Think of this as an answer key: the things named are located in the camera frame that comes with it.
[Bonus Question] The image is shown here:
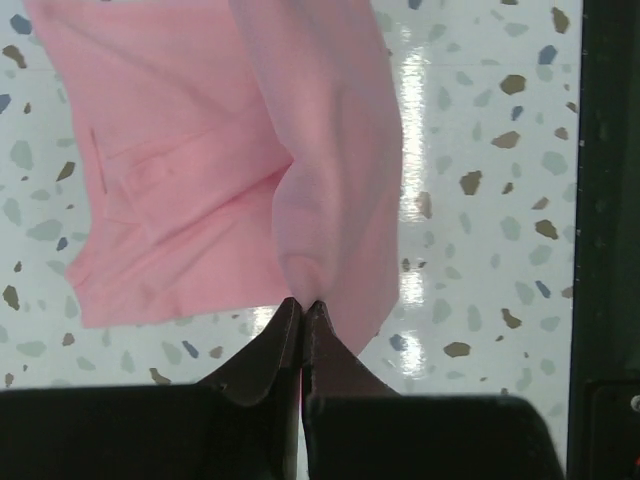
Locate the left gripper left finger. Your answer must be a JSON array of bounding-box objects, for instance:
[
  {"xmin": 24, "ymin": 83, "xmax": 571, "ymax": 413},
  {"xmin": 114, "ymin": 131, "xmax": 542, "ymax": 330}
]
[{"xmin": 1, "ymin": 299, "xmax": 302, "ymax": 479}]

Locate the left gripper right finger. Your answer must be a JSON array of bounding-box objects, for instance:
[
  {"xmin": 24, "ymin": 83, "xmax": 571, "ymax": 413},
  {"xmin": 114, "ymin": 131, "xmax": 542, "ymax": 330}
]
[{"xmin": 302, "ymin": 302, "xmax": 564, "ymax": 480}]

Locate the pink t shirt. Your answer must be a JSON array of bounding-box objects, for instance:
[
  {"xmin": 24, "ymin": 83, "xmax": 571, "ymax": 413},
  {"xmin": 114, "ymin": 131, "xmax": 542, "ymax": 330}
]
[{"xmin": 25, "ymin": 1, "xmax": 403, "ymax": 353}]

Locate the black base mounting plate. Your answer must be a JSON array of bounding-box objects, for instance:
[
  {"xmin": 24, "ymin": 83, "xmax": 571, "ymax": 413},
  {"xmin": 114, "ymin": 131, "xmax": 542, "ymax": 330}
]
[{"xmin": 567, "ymin": 1, "xmax": 639, "ymax": 479}]

